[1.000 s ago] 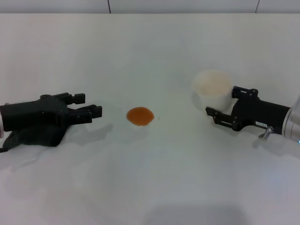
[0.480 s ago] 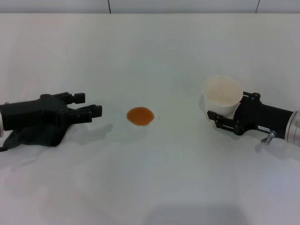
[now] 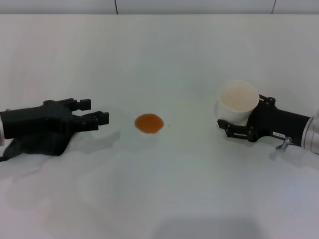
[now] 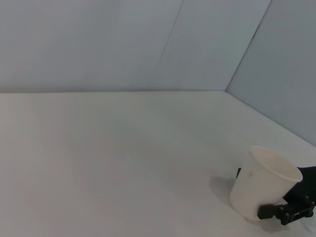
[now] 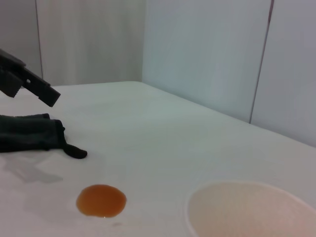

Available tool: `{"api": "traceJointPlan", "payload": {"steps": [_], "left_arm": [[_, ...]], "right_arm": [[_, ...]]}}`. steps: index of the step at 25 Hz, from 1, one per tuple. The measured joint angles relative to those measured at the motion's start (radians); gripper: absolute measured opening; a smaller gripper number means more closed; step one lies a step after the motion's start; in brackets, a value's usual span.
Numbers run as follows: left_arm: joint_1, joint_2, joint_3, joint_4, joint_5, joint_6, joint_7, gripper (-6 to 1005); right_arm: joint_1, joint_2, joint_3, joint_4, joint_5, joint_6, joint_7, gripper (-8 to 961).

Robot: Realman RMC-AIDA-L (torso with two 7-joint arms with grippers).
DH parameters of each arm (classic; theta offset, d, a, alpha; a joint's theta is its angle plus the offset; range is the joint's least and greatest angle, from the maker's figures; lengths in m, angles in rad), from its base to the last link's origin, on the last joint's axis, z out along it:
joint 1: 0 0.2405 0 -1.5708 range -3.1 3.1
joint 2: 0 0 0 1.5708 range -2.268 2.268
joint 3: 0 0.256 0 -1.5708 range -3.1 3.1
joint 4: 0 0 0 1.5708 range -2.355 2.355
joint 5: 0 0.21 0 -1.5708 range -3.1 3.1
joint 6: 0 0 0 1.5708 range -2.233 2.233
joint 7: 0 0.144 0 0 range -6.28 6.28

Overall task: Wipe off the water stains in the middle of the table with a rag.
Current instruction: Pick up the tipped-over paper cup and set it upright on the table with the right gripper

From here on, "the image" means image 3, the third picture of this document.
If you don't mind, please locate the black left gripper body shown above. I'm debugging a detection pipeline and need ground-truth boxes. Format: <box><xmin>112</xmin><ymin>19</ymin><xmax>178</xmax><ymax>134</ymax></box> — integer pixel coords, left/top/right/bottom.
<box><xmin>0</xmin><ymin>99</ymin><xmax>76</xmax><ymax>140</ymax></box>

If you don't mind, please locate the dark cloth rag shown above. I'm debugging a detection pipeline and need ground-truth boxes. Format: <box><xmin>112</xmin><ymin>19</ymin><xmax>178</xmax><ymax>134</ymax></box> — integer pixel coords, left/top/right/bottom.
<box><xmin>2</xmin><ymin>131</ymin><xmax>73</xmax><ymax>158</ymax></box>

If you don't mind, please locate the orange-brown liquid stain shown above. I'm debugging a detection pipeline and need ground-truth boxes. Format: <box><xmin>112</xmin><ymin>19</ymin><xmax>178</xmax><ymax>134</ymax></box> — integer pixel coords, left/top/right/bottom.
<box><xmin>134</xmin><ymin>113</ymin><xmax>165</xmax><ymax>135</ymax></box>

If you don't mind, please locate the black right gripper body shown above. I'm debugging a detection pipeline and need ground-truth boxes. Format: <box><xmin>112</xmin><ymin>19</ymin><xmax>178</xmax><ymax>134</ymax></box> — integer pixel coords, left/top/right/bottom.
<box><xmin>246</xmin><ymin>98</ymin><xmax>312</xmax><ymax>146</ymax></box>

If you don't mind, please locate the right wrist cable with plug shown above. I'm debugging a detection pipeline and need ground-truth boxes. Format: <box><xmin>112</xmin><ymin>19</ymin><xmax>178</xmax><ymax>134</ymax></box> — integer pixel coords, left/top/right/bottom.
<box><xmin>275</xmin><ymin>136</ymin><xmax>293</xmax><ymax>151</ymax></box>

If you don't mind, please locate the white paper cup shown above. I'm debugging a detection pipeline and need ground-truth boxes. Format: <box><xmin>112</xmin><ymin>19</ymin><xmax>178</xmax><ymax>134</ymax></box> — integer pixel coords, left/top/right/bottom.
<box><xmin>216</xmin><ymin>79</ymin><xmax>260</xmax><ymax>124</ymax></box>

